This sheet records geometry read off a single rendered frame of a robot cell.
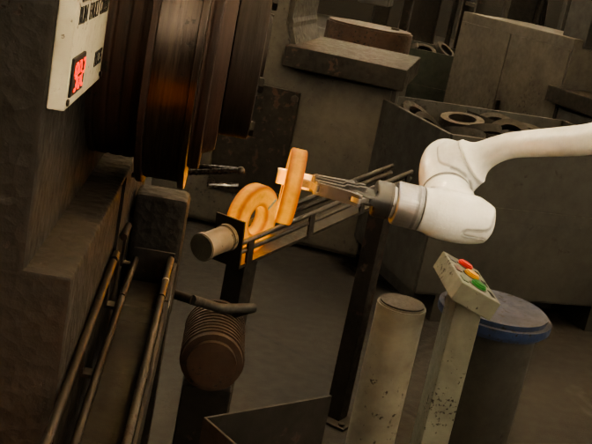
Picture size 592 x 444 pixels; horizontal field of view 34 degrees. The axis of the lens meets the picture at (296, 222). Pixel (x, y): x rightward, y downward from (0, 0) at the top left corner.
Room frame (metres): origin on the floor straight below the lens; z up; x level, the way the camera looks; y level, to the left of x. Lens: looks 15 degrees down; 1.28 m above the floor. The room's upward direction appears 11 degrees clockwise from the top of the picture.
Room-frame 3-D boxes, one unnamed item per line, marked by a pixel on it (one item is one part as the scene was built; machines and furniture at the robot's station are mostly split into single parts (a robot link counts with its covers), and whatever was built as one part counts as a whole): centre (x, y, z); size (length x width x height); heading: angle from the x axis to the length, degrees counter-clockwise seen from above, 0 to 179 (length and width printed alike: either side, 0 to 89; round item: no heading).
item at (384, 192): (1.91, -0.14, 0.83); 0.09 x 0.08 x 0.07; 94
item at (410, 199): (1.92, -0.21, 0.83); 0.09 x 0.06 x 0.09; 4
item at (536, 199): (4.10, -0.82, 0.39); 1.03 x 0.83 x 0.77; 111
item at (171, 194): (1.77, 0.26, 0.68); 0.11 x 0.08 x 0.24; 96
